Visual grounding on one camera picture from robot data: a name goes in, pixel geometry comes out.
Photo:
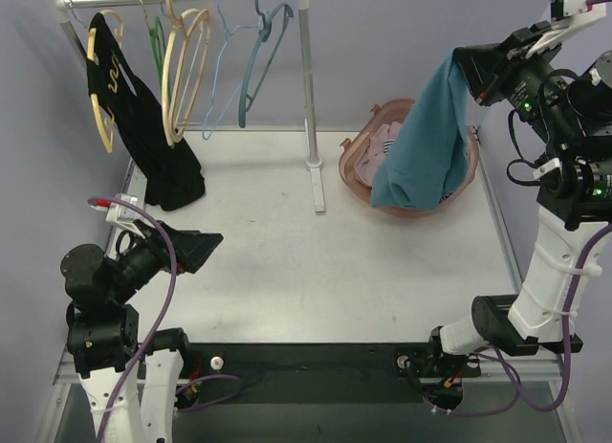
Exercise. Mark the cream wooden hanger with garment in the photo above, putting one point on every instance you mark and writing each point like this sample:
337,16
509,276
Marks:
105,125

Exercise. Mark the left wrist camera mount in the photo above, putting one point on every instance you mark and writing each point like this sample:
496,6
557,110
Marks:
119,211

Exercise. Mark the white clothes rack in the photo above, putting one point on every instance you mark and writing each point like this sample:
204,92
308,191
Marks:
62,11

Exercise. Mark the blue white striped garment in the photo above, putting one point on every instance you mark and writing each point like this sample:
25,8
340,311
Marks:
387,146

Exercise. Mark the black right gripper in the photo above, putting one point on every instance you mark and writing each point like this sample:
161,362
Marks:
493,66

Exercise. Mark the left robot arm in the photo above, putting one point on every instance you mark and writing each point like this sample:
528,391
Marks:
130,384

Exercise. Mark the teal tank top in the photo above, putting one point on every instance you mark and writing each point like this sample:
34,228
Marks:
429,159

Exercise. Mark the green thin hanger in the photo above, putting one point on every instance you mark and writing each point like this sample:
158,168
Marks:
157,40

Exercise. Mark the pink plastic laundry basket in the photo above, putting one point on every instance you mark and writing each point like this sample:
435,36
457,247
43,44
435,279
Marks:
395,111

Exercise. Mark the light blue wire hanger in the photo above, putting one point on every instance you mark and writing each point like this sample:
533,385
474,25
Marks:
224,89

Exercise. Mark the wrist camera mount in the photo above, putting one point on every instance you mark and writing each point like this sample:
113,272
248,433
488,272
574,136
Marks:
119,211
568,18

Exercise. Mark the teal plastic hanger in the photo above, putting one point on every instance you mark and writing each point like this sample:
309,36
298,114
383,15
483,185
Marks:
274,25

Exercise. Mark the pale pink garment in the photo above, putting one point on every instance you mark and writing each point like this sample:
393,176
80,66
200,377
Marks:
372,157

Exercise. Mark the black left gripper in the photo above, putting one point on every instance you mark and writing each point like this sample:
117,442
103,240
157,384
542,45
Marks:
168,247

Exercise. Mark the black hanging garment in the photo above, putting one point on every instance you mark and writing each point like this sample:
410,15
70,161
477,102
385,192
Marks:
174,174

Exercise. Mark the beige wooden hanger front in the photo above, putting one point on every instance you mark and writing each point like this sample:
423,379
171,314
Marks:
183,27

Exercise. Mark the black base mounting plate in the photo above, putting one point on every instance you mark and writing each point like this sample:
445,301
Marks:
321,374

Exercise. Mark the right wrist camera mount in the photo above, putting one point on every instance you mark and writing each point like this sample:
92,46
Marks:
568,18

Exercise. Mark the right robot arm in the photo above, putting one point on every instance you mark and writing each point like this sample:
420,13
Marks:
571,114

